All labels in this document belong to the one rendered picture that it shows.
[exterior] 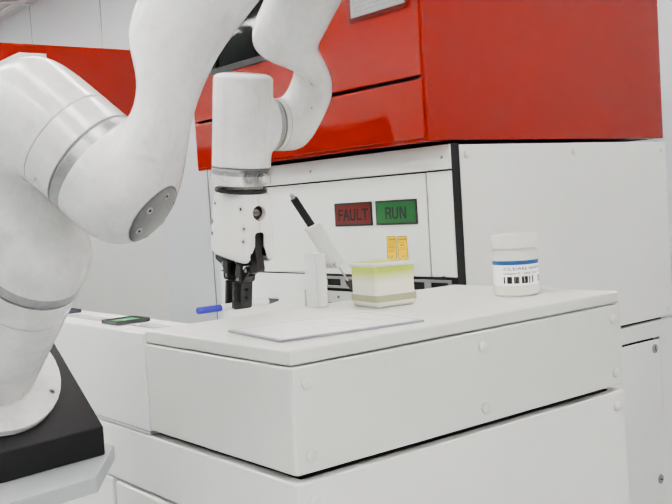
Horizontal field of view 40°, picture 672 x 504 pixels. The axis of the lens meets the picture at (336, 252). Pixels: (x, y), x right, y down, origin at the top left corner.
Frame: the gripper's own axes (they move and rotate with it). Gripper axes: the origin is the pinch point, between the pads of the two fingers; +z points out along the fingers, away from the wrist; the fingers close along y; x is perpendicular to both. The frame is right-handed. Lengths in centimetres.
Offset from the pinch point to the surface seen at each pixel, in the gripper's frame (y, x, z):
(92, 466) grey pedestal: -9.3, 27.0, 17.0
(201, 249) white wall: 341, -197, 66
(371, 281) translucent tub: -10.0, -16.8, -2.0
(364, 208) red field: 29, -48, -6
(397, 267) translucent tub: -11.4, -20.6, -4.0
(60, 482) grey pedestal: -12.7, 32.5, 16.4
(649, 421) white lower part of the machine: -3, -107, 41
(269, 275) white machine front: 62, -49, 14
